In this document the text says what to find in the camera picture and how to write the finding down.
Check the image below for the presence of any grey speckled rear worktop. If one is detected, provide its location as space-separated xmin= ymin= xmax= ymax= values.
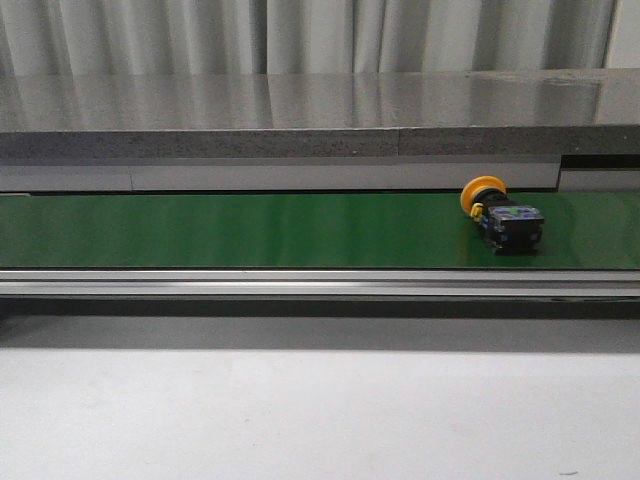
xmin=1 ymin=69 xmax=639 ymax=159

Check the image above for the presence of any yellow mushroom push button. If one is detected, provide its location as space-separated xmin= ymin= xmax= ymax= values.
xmin=460 ymin=175 xmax=545 ymax=254

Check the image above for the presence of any white pleated curtain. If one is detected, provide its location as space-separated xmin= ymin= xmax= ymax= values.
xmin=1 ymin=1 xmax=639 ymax=76

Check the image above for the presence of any green conveyor belt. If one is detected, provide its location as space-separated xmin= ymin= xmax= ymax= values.
xmin=1 ymin=192 xmax=639 ymax=270

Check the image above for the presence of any grey rear conveyor rail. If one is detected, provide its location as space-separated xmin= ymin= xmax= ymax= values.
xmin=1 ymin=154 xmax=639 ymax=193

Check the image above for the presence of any aluminium front conveyor rail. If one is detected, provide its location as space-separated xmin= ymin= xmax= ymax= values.
xmin=1 ymin=269 xmax=639 ymax=299

